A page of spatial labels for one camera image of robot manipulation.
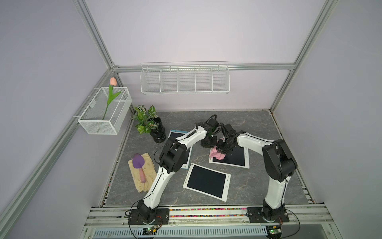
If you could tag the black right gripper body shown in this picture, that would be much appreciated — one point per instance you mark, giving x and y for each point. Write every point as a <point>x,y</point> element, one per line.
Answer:
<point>223,146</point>

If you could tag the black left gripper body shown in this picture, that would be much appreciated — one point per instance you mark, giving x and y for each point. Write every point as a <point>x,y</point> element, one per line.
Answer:
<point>209,143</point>

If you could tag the pink microfiber cloth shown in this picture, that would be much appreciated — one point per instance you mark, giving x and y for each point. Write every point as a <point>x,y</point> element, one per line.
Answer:
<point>214,153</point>

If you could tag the white drawing tablet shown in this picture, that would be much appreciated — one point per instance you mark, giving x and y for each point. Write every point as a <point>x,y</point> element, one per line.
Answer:
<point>208,181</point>
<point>239,157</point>

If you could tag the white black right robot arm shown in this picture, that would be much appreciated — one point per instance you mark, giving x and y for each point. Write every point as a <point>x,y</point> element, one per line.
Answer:
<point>279,163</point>

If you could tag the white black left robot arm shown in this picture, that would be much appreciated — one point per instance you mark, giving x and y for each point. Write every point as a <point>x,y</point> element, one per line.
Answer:
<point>171,160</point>

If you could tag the black ribbed plant pot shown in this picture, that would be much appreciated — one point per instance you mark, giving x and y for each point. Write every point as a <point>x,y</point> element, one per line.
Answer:
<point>158,134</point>

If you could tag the green potted plant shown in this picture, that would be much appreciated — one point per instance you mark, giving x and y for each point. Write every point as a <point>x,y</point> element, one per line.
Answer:
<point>146,119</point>

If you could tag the beige cloth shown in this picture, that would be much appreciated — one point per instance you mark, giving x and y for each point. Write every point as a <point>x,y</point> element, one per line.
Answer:
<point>149,171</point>

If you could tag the purple pink brush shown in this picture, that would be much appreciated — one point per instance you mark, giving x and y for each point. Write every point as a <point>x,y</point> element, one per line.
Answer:
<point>138,163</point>

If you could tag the white ventilation grille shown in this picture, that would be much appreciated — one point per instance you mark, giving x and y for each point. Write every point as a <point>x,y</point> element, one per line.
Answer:
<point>180,232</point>

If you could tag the white mesh side basket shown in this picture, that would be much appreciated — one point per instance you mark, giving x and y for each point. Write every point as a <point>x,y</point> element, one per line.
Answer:
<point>91,117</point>

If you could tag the pink artificial tulip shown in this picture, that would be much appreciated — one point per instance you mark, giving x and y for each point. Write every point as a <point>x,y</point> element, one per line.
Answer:
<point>111,94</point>

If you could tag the white wire wall basket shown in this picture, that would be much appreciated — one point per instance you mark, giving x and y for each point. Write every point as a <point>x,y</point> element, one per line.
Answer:
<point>201,77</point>

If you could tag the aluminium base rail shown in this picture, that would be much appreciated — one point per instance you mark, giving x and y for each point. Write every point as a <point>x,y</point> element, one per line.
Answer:
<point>188,216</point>

